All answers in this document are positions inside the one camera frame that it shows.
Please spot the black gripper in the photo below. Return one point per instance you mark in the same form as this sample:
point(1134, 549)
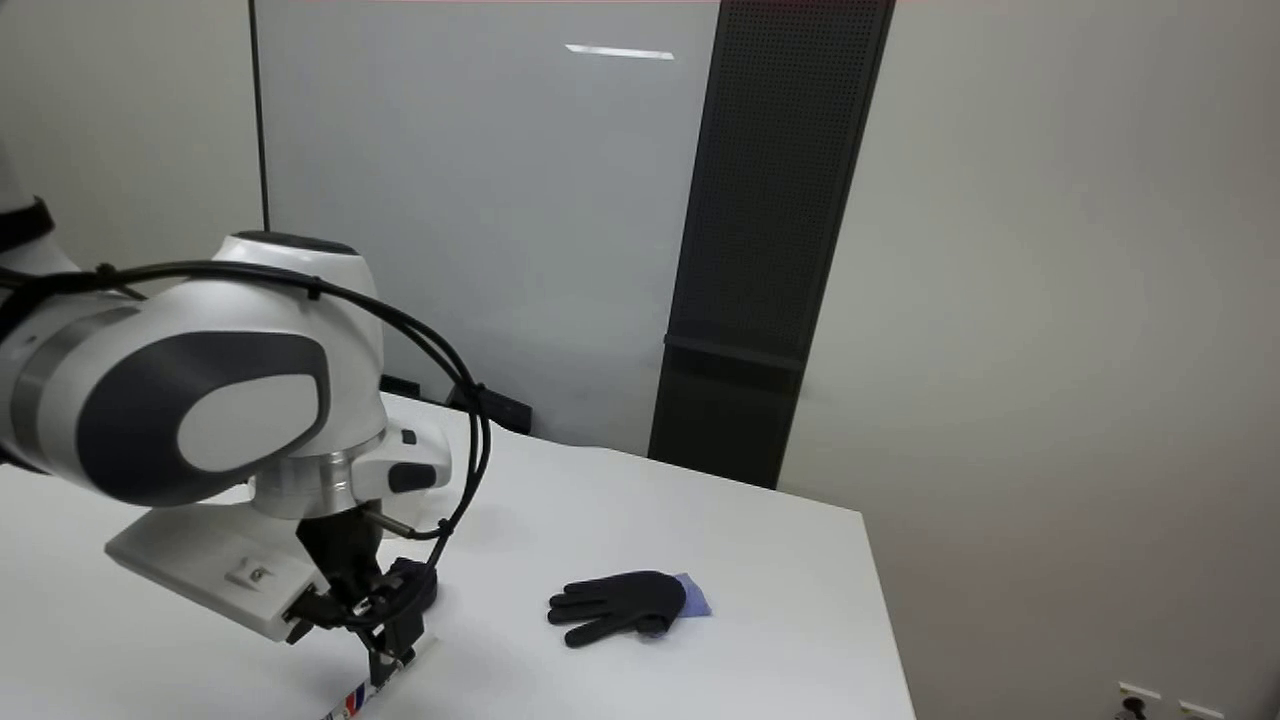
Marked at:
point(343, 555)

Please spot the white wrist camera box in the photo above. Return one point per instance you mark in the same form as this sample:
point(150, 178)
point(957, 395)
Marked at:
point(212, 566)

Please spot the black glove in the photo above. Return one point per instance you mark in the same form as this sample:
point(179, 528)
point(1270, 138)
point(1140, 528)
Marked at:
point(622, 607)

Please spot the white marker with black label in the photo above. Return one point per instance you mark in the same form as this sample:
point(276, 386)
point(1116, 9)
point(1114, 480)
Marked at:
point(366, 693)

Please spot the blue cloth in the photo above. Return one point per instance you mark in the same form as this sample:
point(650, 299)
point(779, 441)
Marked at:
point(695, 599)

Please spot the dark wall pillar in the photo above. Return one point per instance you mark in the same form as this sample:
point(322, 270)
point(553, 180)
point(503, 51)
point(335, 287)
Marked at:
point(762, 241)

